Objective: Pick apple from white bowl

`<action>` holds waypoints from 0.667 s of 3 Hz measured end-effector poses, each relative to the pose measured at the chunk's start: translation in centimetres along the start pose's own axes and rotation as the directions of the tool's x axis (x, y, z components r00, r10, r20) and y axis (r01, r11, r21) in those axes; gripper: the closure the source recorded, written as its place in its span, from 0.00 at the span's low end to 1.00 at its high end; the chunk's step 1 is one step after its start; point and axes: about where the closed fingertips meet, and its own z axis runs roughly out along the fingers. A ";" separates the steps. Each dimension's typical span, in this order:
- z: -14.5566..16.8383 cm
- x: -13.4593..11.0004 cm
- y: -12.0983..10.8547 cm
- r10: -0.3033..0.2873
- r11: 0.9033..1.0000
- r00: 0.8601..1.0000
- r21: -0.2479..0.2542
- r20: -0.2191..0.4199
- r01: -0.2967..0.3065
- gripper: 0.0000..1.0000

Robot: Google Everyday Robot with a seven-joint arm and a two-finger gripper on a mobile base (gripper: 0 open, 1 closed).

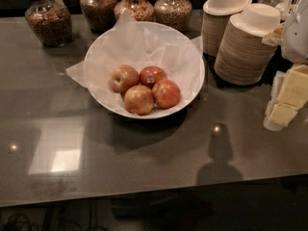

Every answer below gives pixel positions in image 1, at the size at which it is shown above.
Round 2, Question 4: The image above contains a yellow-red apple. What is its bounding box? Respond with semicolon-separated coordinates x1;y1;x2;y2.
124;85;154;116
110;64;140;93

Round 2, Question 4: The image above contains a glass cereal jar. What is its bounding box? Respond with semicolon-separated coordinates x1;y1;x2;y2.
114;0;154;21
154;0;193;32
25;0;72;47
80;0;117;32

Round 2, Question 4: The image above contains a red apple with sticker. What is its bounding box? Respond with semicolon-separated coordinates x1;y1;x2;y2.
140;65;167;89

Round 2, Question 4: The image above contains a right red apple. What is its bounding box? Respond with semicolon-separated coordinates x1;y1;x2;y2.
152;79;181;109

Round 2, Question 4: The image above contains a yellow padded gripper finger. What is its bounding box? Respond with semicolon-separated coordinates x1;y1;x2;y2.
263;64;308;131
262;24;284;46

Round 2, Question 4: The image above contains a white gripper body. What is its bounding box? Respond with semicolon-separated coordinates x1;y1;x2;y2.
281;0;308;64

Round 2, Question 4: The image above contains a white bowl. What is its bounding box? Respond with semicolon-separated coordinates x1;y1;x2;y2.
83;21;206;120

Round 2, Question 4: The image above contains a white paper liner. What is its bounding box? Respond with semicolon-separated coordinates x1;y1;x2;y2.
65;11;204;91

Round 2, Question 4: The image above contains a left glass cereal jar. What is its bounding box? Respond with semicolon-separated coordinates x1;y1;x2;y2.
25;0;72;47

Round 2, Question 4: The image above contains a left yellow-red apple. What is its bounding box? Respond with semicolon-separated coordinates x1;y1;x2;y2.
110;64;140;93

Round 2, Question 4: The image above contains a front yellow-red apple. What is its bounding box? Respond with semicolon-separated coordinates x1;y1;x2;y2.
124;85;154;116

